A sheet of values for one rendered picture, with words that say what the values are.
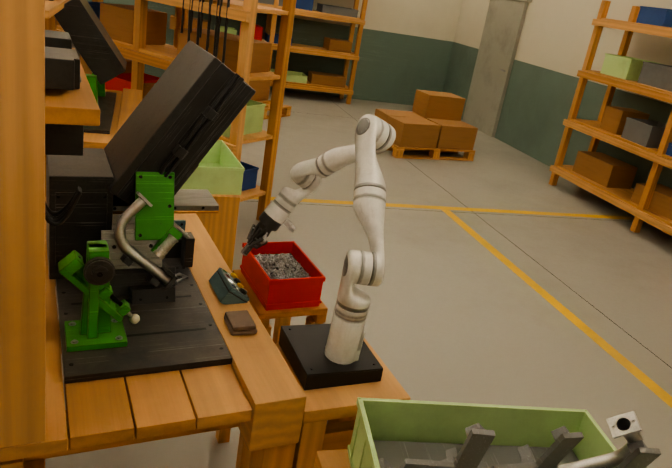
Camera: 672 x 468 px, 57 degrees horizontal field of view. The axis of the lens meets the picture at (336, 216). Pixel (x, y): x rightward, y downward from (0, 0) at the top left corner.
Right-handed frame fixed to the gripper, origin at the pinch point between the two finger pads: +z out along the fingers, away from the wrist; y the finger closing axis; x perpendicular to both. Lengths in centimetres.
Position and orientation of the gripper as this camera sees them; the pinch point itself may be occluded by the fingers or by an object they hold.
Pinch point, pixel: (246, 249)
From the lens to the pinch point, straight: 209.8
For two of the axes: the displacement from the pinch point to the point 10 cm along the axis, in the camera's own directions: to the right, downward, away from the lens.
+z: -6.3, 7.7, 0.8
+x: 6.9, 5.1, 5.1
